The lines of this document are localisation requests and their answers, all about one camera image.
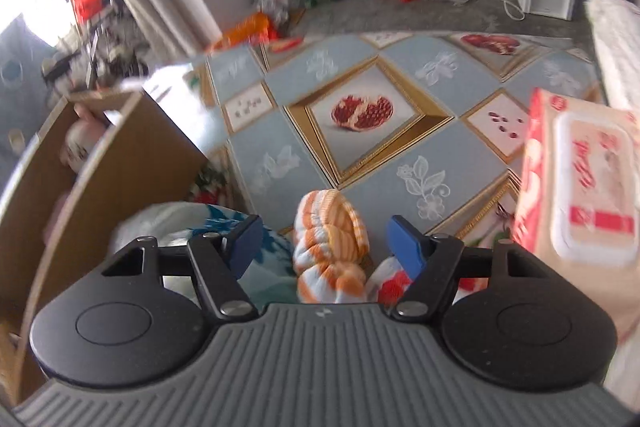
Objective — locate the orange striped cloth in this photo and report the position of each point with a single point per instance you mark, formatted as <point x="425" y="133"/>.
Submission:
<point x="325" y="232"/>

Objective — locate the orange snack packet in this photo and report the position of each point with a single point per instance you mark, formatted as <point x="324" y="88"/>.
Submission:
<point x="245" y="29"/>

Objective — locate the blue circle print cloth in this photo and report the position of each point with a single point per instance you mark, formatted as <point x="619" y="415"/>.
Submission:
<point x="20" y="72"/>

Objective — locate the fruit print tablecloth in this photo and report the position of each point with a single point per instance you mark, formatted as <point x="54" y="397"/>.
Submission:
<point x="375" y="167"/>

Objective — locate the red wet wipes pack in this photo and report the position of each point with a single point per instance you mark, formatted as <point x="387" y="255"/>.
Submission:
<point x="590" y="187"/>

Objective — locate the pink plush toy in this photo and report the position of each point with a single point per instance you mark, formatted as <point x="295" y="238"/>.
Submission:
<point x="80" y="147"/>

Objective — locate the brown cardboard box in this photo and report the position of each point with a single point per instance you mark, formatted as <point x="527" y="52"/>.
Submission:
<point x="115" y="187"/>

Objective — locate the wheelchair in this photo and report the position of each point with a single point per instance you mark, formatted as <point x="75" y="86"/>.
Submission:
<point x="100" y="57"/>

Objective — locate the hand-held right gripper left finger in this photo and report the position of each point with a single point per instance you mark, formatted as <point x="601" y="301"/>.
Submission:
<point x="245" y="244"/>

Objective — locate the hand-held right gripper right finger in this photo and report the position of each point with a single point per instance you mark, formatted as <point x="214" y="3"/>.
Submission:
<point x="407" y="249"/>

